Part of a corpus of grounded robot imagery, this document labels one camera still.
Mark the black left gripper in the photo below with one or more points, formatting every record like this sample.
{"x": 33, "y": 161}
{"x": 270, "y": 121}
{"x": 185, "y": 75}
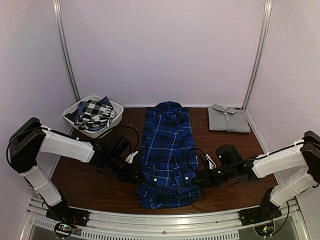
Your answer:
{"x": 134, "y": 170}

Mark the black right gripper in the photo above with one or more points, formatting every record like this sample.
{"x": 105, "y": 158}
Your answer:
{"x": 206, "y": 179}

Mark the blue plaid long sleeve shirt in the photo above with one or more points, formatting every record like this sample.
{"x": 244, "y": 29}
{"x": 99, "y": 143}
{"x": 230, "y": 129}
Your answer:
{"x": 169, "y": 160}

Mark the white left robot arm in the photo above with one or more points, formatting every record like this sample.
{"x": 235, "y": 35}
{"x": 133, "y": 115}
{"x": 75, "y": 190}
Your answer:
{"x": 33, "y": 138}

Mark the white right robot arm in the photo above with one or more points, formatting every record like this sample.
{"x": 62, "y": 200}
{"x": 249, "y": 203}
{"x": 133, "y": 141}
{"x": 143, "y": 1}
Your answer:
{"x": 303, "y": 154}

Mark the folded grey shirt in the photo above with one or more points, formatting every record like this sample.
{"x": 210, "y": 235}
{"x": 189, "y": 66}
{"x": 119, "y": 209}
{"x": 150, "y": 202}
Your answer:
{"x": 228, "y": 119}

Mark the black white checked shirt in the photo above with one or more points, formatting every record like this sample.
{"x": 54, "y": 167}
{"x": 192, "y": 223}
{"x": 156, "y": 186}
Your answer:
{"x": 94, "y": 115}

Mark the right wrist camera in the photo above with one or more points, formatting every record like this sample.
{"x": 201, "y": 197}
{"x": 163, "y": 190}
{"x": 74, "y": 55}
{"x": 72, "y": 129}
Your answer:
{"x": 227, "y": 155}

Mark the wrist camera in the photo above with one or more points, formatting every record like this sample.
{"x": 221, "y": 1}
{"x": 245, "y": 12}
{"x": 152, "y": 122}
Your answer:
{"x": 121, "y": 147}
{"x": 227, "y": 155}

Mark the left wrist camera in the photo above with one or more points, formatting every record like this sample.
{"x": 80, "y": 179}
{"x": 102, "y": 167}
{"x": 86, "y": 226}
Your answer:
{"x": 121, "y": 147}

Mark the aluminium front rail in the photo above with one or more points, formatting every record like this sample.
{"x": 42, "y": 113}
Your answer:
{"x": 220, "y": 225}

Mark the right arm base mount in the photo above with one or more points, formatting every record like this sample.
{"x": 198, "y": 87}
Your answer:
{"x": 261, "y": 216}

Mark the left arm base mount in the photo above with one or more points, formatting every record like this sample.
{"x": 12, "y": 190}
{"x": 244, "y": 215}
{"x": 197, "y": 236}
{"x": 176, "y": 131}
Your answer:
{"x": 68, "y": 218}

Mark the right aluminium corner post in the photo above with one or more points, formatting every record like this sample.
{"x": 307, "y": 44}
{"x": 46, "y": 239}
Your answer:
{"x": 264, "y": 30}

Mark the aluminium corner post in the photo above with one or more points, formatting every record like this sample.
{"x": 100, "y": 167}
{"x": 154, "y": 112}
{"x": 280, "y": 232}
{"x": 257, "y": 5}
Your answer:
{"x": 64, "y": 49}
{"x": 264, "y": 30}

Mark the left aluminium corner post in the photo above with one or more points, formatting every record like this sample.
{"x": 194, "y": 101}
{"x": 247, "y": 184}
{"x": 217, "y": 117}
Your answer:
{"x": 64, "y": 49}

